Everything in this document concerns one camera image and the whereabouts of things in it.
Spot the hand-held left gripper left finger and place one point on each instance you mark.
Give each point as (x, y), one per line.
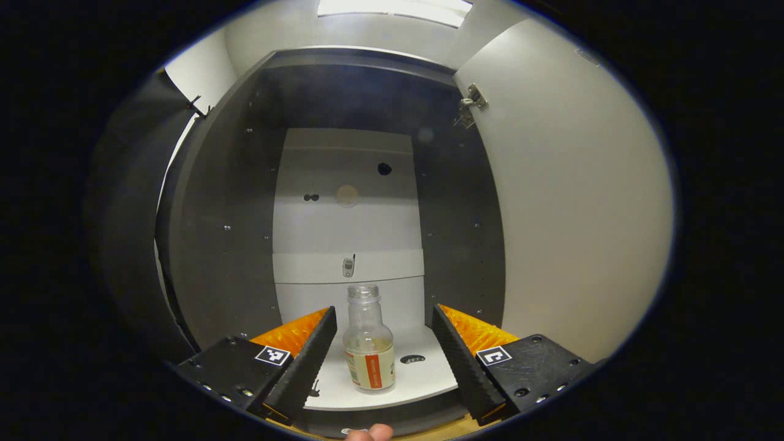
(306, 367)

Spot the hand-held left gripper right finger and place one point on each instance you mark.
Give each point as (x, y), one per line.
(465, 367)

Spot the clear bottle with red label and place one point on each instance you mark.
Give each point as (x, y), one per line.
(367, 343)

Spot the dark grey cabinet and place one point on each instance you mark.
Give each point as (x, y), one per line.
(220, 245)

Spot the grey cabinet door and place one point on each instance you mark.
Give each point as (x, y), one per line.
(582, 214)

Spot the metal door hinge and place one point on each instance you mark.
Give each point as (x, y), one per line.
(473, 98)

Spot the ceiling light panel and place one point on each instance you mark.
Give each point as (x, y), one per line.
(395, 11)

